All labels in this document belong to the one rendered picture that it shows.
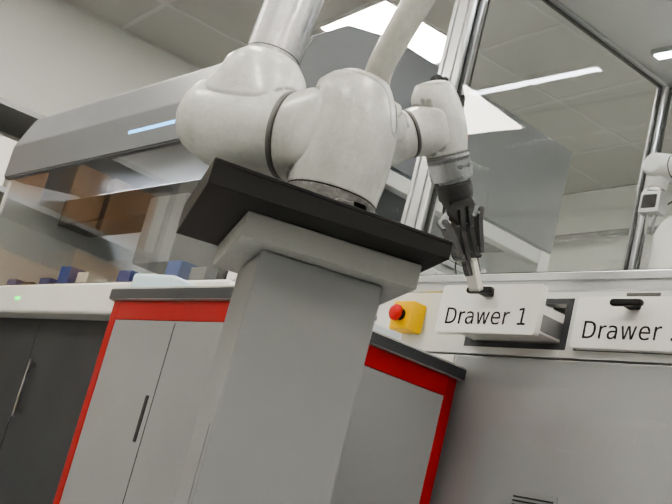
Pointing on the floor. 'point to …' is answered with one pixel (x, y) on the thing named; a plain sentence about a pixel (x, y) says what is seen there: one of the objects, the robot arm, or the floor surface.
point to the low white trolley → (106, 406)
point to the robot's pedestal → (286, 363)
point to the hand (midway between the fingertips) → (473, 274)
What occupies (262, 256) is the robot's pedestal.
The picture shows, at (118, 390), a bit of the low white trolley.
